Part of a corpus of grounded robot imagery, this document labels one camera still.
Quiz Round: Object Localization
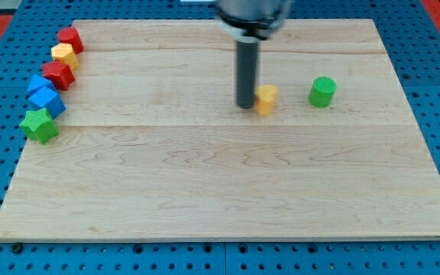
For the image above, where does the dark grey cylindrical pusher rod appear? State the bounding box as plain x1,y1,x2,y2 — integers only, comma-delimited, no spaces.
236,41,258,109

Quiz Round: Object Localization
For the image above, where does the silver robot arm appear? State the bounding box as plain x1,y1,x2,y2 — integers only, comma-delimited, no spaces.
215,0,293,109

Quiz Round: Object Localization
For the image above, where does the yellow heart block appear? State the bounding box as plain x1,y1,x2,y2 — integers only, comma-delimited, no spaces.
254,84,279,116

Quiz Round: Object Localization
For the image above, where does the red star block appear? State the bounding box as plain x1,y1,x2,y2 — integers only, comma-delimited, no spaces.
42,60,76,91

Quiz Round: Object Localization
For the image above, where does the green star block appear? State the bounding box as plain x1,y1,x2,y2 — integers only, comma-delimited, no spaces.
19,108,60,144

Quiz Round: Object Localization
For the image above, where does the green cylinder block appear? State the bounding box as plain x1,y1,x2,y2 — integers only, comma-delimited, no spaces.
309,76,337,108

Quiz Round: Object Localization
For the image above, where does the light wooden board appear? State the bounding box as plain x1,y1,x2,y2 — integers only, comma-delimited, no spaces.
0,19,440,243

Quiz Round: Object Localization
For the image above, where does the red cylinder block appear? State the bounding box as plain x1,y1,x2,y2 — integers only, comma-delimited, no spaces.
57,27,84,54

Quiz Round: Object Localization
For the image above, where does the yellow hexagon block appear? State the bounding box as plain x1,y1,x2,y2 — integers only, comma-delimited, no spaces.
50,43,79,70

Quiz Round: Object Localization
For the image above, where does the blue cube block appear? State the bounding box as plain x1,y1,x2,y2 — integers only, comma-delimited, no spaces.
29,87,66,118

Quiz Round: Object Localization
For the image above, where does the blue triangular block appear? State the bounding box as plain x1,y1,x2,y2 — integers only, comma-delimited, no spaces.
27,74,56,95

